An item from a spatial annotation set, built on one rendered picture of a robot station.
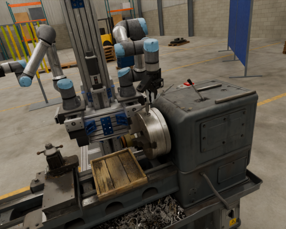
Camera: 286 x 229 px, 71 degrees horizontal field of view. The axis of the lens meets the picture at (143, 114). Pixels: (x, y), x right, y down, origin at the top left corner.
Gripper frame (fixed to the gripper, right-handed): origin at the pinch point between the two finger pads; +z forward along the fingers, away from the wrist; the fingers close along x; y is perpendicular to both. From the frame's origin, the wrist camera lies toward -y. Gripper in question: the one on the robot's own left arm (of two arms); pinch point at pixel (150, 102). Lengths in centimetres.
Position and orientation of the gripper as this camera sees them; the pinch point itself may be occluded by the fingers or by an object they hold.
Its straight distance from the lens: 118.7
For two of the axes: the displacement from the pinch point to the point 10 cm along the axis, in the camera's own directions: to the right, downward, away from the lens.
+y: 7.3, -4.3, 5.3
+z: 0.7, 8.1, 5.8
